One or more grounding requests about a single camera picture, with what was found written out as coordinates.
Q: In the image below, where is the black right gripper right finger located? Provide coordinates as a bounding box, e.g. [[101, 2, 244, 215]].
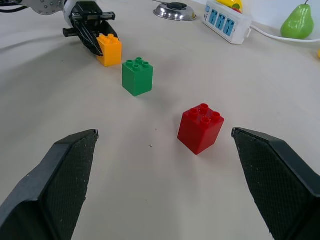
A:
[[231, 127, 320, 240]]

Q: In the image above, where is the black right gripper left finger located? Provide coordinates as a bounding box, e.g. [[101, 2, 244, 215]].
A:
[[0, 128, 99, 240]]

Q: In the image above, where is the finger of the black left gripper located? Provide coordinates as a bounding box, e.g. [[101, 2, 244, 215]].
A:
[[71, 13, 104, 58], [101, 21, 121, 41]]

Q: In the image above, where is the orange toy brick cube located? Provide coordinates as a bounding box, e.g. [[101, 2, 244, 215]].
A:
[[96, 33, 123, 68]]

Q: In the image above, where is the green toy brick cube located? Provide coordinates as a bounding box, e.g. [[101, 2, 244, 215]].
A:
[[121, 57, 154, 97]]

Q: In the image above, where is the stainless steel bowl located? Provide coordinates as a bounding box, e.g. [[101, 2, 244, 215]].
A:
[[152, 1, 197, 22]]

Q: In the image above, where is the red toy brick cube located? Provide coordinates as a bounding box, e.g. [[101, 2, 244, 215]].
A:
[[177, 102, 225, 156]]

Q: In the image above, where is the white power strip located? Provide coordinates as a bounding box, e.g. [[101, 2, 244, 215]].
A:
[[201, 0, 253, 45]]

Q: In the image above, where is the yellow toy banana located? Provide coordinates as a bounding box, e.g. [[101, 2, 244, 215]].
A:
[[216, 0, 244, 13]]

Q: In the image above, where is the green toy pear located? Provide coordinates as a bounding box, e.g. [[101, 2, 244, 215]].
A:
[[280, 0, 315, 40]]

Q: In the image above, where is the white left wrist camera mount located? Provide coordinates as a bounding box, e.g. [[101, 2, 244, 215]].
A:
[[62, 0, 79, 29]]

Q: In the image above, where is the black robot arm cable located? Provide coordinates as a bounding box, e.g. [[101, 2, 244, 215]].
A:
[[0, 4, 31, 14]]

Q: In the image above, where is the white power strip cable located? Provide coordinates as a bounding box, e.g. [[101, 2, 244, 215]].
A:
[[248, 24, 320, 44]]

